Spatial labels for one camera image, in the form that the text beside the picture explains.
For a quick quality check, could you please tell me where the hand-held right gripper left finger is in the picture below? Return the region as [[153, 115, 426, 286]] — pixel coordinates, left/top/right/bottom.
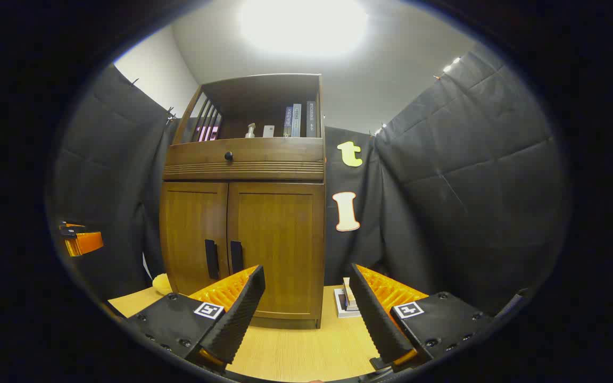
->
[[126, 265, 266, 373]]

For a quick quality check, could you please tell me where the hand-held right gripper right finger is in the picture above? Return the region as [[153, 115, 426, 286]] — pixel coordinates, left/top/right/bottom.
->
[[349, 263, 493, 373]]

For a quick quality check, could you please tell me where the black door handle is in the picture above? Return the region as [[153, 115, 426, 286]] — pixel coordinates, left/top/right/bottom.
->
[[230, 240, 244, 274], [205, 239, 219, 280]]

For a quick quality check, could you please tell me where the wooden cabinet door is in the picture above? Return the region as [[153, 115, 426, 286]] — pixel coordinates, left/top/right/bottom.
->
[[161, 182, 229, 296], [227, 182, 325, 320]]

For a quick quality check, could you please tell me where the wooden double-door shoe cabinet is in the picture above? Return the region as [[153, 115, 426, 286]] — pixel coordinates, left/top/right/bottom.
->
[[160, 73, 326, 329]]

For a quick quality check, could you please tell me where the flat white book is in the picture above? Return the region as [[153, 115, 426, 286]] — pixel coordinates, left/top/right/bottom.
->
[[334, 287, 363, 319]]

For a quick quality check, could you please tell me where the yellow soft object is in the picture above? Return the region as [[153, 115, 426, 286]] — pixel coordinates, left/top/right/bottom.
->
[[152, 273, 174, 296]]

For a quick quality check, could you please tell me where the black backdrop cloth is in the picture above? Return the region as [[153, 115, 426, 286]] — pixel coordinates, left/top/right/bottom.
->
[[48, 45, 570, 314]]

